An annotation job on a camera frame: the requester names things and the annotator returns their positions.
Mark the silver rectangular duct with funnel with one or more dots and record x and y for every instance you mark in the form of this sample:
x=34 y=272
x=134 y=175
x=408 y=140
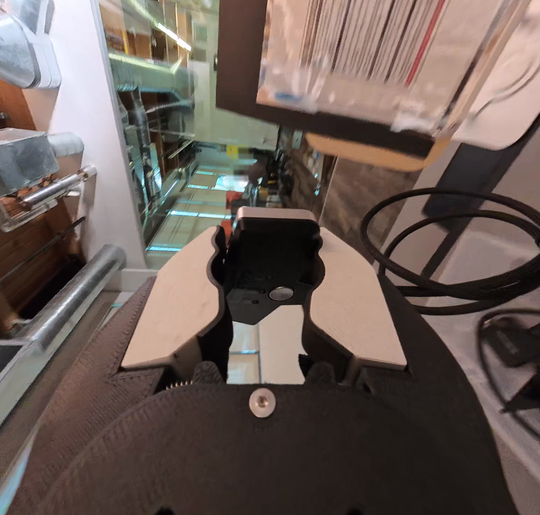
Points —
x=25 y=38

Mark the shiny silver pipe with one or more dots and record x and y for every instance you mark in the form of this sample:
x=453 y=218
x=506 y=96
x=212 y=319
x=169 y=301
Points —
x=55 y=190

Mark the large silver duct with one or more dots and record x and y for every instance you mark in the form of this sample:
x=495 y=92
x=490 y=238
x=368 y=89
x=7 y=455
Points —
x=76 y=295

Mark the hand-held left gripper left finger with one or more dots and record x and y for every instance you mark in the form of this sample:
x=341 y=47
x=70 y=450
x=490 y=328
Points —
x=177 y=304

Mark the silver rectangular air duct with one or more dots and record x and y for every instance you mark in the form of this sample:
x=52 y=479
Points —
x=29 y=156

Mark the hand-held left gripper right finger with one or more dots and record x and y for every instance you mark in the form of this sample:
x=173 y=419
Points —
x=354 y=304

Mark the silver hdmi switch box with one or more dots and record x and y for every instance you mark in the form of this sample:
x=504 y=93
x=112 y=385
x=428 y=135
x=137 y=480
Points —
x=270 y=262

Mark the acrylic sign holder printed sheet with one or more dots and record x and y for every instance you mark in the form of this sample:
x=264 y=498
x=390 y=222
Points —
x=358 y=38

